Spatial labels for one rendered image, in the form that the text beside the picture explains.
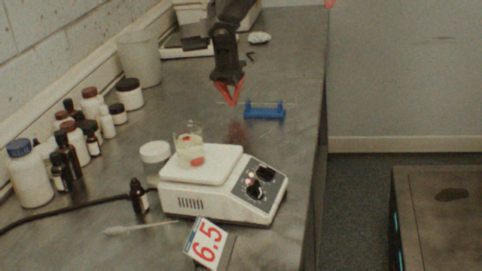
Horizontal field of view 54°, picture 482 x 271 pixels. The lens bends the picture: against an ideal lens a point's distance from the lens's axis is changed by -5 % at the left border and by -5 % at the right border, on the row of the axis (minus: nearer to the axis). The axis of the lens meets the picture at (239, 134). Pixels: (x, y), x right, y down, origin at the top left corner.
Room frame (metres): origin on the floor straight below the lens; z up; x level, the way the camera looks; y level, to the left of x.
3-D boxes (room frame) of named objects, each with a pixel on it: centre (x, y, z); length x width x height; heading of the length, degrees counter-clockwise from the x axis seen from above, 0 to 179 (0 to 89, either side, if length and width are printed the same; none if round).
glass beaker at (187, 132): (0.75, 0.08, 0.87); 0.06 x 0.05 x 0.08; 56
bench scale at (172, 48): (1.70, 0.10, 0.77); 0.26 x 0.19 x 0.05; 79
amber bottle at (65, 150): (0.91, 0.37, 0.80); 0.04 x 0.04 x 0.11
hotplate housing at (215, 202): (0.75, 0.05, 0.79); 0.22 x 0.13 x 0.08; 68
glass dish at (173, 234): (0.67, 0.13, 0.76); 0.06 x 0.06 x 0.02
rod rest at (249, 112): (1.10, -0.07, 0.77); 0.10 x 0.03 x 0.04; 71
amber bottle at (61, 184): (0.86, 0.37, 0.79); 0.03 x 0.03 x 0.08
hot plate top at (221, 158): (0.76, 0.07, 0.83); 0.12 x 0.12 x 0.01; 68
